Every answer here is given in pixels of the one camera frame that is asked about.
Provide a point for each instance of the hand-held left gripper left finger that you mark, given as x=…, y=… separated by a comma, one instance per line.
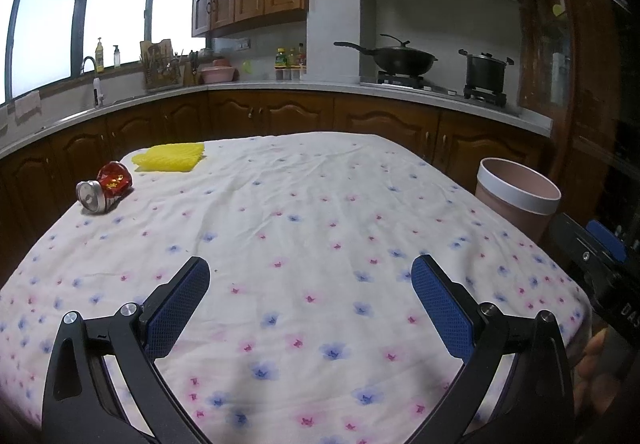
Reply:
x=179, y=306

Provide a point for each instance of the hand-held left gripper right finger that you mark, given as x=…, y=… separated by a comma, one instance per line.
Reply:
x=442, y=309

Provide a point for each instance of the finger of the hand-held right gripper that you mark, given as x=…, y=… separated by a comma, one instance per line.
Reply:
x=597, y=244

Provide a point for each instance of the pink white-rimmed trash bin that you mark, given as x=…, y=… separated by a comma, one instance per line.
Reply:
x=517, y=199

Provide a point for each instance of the person's right hand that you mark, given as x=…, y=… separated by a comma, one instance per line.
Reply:
x=590, y=374

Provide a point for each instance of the crushed red drink can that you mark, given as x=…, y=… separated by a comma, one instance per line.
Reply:
x=107, y=186

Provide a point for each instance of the yellow foam fruit net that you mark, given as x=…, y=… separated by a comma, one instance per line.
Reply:
x=167, y=157

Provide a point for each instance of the floral white tablecloth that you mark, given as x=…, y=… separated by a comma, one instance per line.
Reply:
x=310, y=224

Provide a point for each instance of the tall wooden glass cabinet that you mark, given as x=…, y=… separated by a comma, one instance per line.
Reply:
x=590, y=74

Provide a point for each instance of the black cooking pot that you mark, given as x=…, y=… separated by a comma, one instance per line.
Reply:
x=485, y=69

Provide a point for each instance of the steel gas stove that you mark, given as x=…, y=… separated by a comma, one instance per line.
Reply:
x=440, y=89

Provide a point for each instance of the wooden base cabinets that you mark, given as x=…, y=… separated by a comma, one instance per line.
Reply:
x=300, y=112

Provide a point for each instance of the pink plastic basin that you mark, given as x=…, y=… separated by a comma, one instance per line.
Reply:
x=217, y=73

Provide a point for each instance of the wooden dish rack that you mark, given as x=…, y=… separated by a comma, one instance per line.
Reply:
x=160, y=67

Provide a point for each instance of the white kitchen countertop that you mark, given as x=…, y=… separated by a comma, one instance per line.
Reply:
x=280, y=87

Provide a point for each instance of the chrome kitchen faucet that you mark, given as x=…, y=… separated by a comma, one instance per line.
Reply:
x=95, y=79

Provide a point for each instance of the white hanging towel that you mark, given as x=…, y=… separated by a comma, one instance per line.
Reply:
x=27, y=106

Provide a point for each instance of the black wok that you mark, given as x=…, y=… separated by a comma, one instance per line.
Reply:
x=400, y=59

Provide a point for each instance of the white pump bottle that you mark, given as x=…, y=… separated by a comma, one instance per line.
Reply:
x=117, y=58

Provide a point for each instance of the row of spice jars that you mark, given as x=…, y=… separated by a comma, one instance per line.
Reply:
x=290, y=73

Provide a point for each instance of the yellow cooking oil bottle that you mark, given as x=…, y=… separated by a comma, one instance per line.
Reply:
x=281, y=59

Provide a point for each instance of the dark sauce bottle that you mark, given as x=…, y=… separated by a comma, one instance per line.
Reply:
x=301, y=55

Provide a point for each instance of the kitchen window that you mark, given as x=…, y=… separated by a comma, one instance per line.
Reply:
x=50, y=24

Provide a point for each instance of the wall power outlet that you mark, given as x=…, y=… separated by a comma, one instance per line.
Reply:
x=242, y=44

